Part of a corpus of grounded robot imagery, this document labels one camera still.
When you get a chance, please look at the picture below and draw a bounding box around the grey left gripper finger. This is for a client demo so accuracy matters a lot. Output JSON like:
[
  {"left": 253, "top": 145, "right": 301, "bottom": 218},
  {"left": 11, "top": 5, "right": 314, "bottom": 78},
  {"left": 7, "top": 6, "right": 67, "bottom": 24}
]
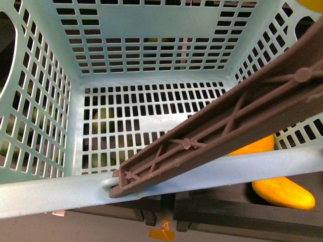
[{"left": 110, "top": 20, "right": 322, "bottom": 198}]

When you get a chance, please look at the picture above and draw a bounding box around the yellow mango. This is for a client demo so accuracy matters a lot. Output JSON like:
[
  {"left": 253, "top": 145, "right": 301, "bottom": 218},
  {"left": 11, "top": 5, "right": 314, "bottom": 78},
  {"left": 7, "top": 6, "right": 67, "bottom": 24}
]
[{"left": 229, "top": 135, "right": 316, "bottom": 210}]

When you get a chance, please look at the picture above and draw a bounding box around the light blue plastic basket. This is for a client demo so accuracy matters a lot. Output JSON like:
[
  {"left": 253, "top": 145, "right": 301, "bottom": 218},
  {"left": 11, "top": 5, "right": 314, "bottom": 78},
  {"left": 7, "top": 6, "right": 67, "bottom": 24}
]
[{"left": 1, "top": 1, "right": 322, "bottom": 219}]

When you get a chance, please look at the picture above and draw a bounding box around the yellow lemon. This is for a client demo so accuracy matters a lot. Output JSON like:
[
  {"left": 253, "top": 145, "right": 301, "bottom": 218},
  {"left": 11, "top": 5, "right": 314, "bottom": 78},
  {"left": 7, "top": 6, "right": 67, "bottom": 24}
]
[{"left": 297, "top": 0, "right": 323, "bottom": 13}]

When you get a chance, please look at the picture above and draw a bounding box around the black fruit display shelf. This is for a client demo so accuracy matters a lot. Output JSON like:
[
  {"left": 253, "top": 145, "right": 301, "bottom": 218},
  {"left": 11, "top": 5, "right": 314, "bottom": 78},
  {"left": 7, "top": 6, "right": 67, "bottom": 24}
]
[{"left": 78, "top": 172, "right": 322, "bottom": 241}]

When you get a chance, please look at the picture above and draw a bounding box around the green lime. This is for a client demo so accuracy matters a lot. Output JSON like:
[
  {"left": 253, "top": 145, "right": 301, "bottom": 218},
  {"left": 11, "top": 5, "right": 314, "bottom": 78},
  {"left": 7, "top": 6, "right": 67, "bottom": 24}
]
[{"left": 92, "top": 108, "right": 115, "bottom": 134}]

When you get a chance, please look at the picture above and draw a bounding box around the yellow tape piece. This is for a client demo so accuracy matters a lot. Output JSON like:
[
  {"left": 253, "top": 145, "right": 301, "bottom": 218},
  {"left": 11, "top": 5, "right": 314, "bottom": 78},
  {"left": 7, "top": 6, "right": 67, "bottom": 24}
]
[{"left": 148, "top": 219, "right": 175, "bottom": 241}]

